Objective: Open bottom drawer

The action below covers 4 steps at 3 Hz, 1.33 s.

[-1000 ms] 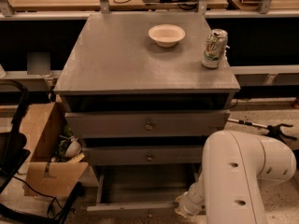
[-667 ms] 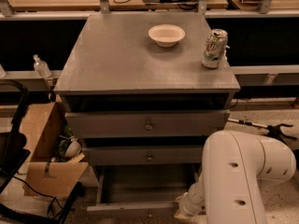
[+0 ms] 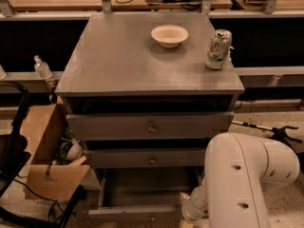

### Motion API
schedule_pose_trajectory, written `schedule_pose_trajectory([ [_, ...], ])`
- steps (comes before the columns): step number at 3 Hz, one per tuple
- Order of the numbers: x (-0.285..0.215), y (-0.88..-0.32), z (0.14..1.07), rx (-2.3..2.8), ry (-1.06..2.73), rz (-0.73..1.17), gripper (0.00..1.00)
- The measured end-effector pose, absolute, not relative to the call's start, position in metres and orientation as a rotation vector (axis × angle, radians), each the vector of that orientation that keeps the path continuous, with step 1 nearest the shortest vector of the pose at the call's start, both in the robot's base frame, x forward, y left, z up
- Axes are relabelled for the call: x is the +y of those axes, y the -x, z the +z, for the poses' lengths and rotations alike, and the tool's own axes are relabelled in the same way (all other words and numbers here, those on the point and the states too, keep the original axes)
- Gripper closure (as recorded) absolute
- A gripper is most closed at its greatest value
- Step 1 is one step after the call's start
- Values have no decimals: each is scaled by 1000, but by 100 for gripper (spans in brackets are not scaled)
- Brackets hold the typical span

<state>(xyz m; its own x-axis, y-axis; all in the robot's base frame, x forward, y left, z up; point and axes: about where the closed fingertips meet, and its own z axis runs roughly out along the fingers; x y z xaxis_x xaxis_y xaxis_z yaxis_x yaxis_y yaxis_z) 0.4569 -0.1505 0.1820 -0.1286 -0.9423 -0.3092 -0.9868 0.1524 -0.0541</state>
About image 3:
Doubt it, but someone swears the clear plastic bottle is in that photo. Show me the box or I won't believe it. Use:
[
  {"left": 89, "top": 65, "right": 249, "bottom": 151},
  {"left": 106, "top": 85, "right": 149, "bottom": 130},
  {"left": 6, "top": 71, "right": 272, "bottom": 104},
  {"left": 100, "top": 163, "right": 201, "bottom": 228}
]
[{"left": 34, "top": 55, "right": 52, "bottom": 79}]

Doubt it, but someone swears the grey middle drawer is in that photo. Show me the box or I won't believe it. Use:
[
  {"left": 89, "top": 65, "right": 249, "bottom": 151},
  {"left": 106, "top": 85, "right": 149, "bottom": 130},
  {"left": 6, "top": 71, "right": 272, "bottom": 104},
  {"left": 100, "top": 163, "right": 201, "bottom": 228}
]
[{"left": 85, "top": 147, "right": 206, "bottom": 169}]

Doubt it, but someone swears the grey top drawer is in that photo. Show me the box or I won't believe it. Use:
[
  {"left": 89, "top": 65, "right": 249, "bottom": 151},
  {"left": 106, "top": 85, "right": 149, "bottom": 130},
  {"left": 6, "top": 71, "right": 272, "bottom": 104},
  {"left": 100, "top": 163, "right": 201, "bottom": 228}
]
[{"left": 66, "top": 112, "right": 234, "bottom": 141}]

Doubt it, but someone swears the green white soda can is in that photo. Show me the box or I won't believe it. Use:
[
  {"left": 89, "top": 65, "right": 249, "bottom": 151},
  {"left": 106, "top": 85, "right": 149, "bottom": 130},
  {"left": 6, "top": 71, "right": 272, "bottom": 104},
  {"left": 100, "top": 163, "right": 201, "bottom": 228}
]
[{"left": 205, "top": 29, "right": 232, "bottom": 70}]

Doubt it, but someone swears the grey drawer cabinet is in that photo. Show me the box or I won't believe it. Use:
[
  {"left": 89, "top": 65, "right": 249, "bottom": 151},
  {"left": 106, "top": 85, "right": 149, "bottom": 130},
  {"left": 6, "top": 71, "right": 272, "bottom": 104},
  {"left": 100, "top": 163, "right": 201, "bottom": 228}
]
[{"left": 54, "top": 11, "right": 245, "bottom": 191}]

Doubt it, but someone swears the black cart frame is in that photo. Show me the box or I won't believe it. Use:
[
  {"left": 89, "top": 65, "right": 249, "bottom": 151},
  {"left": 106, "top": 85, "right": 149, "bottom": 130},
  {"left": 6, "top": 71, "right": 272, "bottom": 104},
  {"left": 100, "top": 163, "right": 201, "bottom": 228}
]
[{"left": 0, "top": 82, "right": 30, "bottom": 197}]

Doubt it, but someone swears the white cup in box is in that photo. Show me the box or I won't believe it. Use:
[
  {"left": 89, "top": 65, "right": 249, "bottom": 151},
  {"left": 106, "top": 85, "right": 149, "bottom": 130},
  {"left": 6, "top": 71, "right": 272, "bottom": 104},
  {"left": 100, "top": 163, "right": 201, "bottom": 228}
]
[{"left": 66, "top": 140, "right": 83, "bottom": 161}]

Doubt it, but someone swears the black floor cable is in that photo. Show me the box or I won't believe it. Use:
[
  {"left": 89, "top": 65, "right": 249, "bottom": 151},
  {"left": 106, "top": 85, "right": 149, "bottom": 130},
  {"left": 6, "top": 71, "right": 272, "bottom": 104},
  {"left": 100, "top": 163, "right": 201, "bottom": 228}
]
[{"left": 12, "top": 178, "right": 79, "bottom": 223}]

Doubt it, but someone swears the black metal stand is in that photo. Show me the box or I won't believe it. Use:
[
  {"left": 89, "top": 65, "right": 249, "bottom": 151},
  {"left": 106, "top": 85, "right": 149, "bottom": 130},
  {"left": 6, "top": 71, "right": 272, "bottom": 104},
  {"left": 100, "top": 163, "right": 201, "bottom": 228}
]
[{"left": 232, "top": 121, "right": 304, "bottom": 164}]

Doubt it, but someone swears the grey bottom drawer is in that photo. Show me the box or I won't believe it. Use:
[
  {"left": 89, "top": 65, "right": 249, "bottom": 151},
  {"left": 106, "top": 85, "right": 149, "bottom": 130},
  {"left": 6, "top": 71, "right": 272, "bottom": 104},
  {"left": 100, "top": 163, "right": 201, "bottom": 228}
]
[{"left": 88, "top": 167, "right": 201, "bottom": 221}]

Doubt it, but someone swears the grey drawer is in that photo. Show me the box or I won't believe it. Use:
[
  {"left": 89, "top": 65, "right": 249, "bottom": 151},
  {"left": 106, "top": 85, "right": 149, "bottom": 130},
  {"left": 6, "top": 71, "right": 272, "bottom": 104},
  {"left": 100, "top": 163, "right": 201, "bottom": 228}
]
[
  {"left": 88, "top": 167, "right": 201, "bottom": 221},
  {"left": 85, "top": 147, "right": 206, "bottom": 169},
  {"left": 66, "top": 112, "right": 234, "bottom": 141}
]

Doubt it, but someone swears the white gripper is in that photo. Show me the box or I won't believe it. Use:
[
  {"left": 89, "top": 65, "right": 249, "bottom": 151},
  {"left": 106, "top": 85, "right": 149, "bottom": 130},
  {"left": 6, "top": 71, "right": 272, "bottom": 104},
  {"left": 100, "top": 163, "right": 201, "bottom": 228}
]
[{"left": 180, "top": 185, "right": 207, "bottom": 228}]

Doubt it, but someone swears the brown cardboard box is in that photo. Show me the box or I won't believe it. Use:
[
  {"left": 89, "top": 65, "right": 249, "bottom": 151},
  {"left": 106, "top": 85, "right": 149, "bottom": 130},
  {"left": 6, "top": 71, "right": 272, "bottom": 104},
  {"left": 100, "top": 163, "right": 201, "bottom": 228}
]
[{"left": 21, "top": 104, "right": 89, "bottom": 200}]

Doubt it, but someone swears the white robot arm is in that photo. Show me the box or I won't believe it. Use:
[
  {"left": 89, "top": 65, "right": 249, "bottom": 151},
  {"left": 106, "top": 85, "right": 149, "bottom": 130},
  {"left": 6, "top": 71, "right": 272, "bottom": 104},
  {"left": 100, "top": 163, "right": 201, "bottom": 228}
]
[{"left": 180, "top": 133, "right": 300, "bottom": 228}]

